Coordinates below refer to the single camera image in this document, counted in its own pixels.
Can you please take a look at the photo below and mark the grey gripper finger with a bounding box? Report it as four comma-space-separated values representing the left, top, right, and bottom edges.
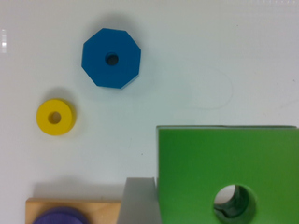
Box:
117, 177, 162, 224

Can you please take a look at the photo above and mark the blue octagonal block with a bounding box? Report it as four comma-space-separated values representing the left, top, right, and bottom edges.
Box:
81, 28, 141, 89

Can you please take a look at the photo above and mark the green square block with hole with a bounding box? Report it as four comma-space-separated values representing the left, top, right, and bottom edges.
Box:
158, 126, 299, 224

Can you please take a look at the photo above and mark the yellow ring block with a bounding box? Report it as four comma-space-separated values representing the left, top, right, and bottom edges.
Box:
36, 98, 77, 136

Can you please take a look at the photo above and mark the purple round disc block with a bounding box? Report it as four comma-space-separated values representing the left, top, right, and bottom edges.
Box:
33, 207, 90, 224

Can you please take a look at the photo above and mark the wooden peg base board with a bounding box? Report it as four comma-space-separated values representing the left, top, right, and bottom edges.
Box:
25, 198, 121, 224

